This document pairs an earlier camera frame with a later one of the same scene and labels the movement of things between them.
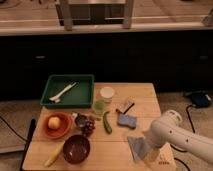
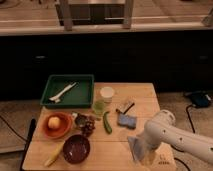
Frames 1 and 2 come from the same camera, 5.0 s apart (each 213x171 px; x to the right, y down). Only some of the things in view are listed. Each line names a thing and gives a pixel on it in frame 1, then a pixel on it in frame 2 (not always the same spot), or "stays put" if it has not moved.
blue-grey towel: [138, 146] stays put
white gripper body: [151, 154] to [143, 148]
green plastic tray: [79, 96] stays put
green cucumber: [107, 125] stays put
